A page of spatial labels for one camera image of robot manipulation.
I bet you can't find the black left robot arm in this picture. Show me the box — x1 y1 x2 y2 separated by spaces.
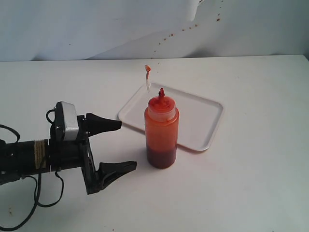
0 114 126 194

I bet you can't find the white rectangular plastic tray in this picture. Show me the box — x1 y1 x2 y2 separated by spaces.
118 83 224 152

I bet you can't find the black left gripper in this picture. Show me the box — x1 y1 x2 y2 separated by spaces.
49 113 137 194

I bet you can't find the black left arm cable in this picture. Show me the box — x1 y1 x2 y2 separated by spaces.
0 110 65 230

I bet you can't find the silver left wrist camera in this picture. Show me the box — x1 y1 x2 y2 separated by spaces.
50 101 79 142

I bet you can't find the white backdrop cloth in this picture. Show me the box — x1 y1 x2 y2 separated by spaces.
0 0 309 61

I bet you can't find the red sauce squeeze bottle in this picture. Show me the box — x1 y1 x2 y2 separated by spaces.
144 87 180 169

